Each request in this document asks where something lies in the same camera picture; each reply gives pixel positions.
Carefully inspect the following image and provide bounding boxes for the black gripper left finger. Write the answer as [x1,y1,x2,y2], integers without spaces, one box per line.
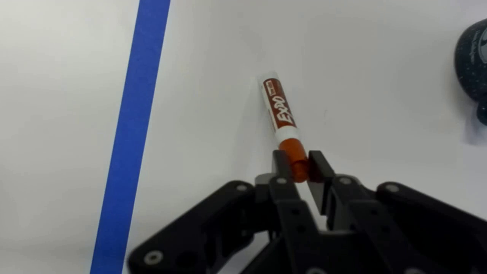
[126,148,326,274]

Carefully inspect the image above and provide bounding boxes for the orange capped whiteboard marker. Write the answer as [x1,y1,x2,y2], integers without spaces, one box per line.
[258,70,311,184]

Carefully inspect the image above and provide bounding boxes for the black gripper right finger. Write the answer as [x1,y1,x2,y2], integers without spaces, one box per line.
[307,149,487,274]

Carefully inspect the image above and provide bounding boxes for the long blue tape line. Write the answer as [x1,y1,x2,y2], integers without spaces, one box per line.
[88,0,173,274]

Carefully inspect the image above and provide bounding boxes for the dark blue ceramic mug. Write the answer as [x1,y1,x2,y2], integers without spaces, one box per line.
[451,19,487,127]

